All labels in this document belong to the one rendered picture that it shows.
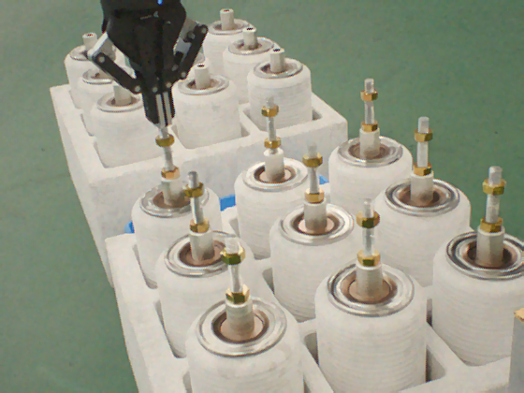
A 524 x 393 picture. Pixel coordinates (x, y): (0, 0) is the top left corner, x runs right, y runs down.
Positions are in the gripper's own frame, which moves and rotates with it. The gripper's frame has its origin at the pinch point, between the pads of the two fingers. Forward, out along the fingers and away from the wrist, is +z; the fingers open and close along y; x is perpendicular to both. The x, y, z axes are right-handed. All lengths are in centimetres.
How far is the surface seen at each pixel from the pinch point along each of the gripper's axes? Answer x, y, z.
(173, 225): -3.9, -2.4, 11.3
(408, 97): 43, 79, 36
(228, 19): 45, 37, 9
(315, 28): 95, 96, 36
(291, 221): -12.8, 6.4, 10.5
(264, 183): -4.5, 9.0, 10.5
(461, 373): -32.8, 8.9, 17.9
